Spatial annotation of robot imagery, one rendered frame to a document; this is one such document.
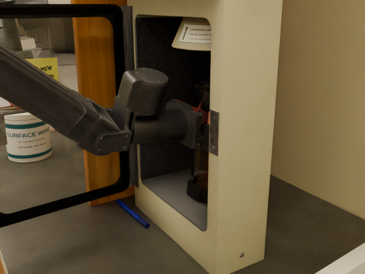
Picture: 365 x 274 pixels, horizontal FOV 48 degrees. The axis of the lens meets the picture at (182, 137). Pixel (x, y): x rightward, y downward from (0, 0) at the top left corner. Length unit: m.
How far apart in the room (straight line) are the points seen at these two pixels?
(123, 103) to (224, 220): 0.25
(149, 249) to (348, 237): 0.40
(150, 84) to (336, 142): 0.54
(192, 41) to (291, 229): 0.45
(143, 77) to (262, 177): 0.26
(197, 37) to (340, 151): 0.49
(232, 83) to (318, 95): 0.46
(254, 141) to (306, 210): 0.36
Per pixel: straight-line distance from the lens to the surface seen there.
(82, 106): 0.60
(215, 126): 0.62
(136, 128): 0.66
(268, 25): 0.64
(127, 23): 0.86
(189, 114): 0.71
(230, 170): 0.65
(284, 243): 0.86
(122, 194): 1.01
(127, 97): 0.64
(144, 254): 0.80
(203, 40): 0.69
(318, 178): 1.09
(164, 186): 0.88
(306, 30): 1.06
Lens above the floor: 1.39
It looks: 18 degrees down
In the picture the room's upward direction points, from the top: straight up
